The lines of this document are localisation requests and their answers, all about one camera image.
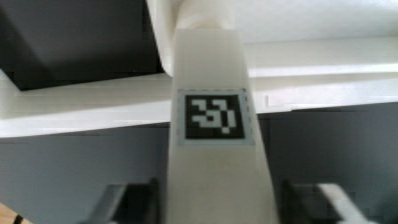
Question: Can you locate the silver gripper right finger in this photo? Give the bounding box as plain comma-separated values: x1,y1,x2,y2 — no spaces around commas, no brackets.
282,182,373,224

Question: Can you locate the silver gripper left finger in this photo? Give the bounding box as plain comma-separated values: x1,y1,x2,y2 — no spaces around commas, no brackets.
81,179,159,224

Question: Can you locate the white leg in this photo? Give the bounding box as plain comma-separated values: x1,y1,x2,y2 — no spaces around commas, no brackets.
165,0,279,224

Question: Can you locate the white desk top tray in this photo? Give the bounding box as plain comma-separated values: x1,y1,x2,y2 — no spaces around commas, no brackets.
144,0,398,77

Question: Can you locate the white front obstacle bar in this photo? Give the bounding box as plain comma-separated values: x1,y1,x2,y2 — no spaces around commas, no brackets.
0,71,398,138

